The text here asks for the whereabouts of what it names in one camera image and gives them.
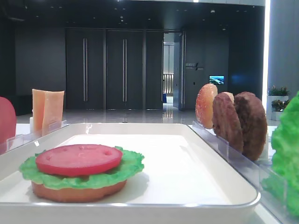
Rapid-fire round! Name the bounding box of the brown meat patty rear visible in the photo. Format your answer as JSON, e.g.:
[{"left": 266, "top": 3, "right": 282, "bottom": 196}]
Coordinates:
[{"left": 235, "top": 91, "right": 267, "bottom": 161}]

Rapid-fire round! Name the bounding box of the brown meat patty front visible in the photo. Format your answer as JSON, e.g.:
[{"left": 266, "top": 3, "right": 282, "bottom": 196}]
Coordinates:
[{"left": 212, "top": 92, "right": 244, "bottom": 153}]

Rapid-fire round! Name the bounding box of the small wall screen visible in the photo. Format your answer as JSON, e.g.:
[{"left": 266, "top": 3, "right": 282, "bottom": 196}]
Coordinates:
[{"left": 209, "top": 76, "right": 224, "bottom": 85}]

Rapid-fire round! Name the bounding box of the clear acrylic rack left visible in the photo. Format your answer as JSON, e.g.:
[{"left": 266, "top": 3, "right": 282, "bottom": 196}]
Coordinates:
[{"left": 0, "top": 120, "right": 67, "bottom": 155}]

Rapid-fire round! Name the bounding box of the orange cheese slice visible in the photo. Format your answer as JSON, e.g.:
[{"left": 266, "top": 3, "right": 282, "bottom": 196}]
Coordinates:
[
  {"left": 42, "top": 91, "right": 64, "bottom": 136},
  {"left": 32, "top": 89, "right": 45, "bottom": 132}
]

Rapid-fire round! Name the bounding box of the green lettuce in rack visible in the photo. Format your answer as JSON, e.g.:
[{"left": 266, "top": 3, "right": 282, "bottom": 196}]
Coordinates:
[{"left": 262, "top": 95, "right": 299, "bottom": 217}]

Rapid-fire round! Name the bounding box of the red tomato slice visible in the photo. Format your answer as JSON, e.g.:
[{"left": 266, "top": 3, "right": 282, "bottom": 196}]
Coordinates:
[
  {"left": 0, "top": 97, "right": 17, "bottom": 143},
  {"left": 36, "top": 144, "right": 123, "bottom": 177}
]

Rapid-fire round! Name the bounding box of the brown meat patty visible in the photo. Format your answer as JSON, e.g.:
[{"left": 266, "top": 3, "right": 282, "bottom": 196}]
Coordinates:
[
  {"left": 212, "top": 92, "right": 244, "bottom": 153},
  {"left": 235, "top": 91, "right": 267, "bottom": 161}
]

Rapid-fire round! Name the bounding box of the bread slice in rack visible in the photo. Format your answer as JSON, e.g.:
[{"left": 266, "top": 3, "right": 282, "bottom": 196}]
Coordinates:
[{"left": 195, "top": 84, "right": 218, "bottom": 129}]

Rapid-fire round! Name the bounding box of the dark double door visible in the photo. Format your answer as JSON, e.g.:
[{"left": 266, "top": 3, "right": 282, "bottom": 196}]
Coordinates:
[{"left": 66, "top": 28, "right": 164, "bottom": 110}]

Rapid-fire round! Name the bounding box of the orange cheese slice right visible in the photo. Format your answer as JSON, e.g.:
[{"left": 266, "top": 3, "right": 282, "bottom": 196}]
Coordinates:
[{"left": 42, "top": 91, "right": 64, "bottom": 136}]

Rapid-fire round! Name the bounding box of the red tomato slice rear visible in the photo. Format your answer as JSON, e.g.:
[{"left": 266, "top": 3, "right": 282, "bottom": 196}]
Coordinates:
[{"left": 0, "top": 97, "right": 17, "bottom": 143}]

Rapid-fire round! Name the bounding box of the green lettuce leaf on bread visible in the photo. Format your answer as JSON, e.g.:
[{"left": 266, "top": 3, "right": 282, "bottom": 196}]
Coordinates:
[{"left": 19, "top": 147, "right": 144, "bottom": 190}]

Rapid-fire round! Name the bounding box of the clear acrylic rack right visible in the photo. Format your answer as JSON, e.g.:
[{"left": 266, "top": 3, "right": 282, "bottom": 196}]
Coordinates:
[{"left": 191, "top": 121, "right": 299, "bottom": 224}]

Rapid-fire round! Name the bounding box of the red tomato slice front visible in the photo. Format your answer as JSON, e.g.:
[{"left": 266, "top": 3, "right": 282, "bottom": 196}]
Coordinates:
[{"left": 36, "top": 144, "right": 123, "bottom": 177}]

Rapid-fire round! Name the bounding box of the clear acrylic rack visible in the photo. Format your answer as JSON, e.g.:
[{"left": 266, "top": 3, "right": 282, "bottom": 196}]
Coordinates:
[
  {"left": 0, "top": 120, "right": 67, "bottom": 155},
  {"left": 191, "top": 121, "right": 299, "bottom": 224}
]

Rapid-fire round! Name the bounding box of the orange cheese slice left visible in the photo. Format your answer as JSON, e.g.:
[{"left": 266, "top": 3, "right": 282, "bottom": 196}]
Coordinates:
[{"left": 32, "top": 89, "right": 45, "bottom": 132}]

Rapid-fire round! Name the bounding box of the white rectangular tray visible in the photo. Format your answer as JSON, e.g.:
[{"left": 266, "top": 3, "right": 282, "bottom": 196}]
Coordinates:
[{"left": 0, "top": 123, "right": 261, "bottom": 224}]

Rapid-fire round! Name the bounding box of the bottom bread slice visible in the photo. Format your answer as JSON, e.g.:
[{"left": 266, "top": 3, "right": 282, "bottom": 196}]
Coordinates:
[{"left": 31, "top": 181, "right": 127, "bottom": 203}]

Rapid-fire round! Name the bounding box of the potted plants white planter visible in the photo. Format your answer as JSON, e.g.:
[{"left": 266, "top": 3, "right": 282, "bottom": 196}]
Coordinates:
[{"left": 266, "top": 86, "right": 290, "bottom": 121}]

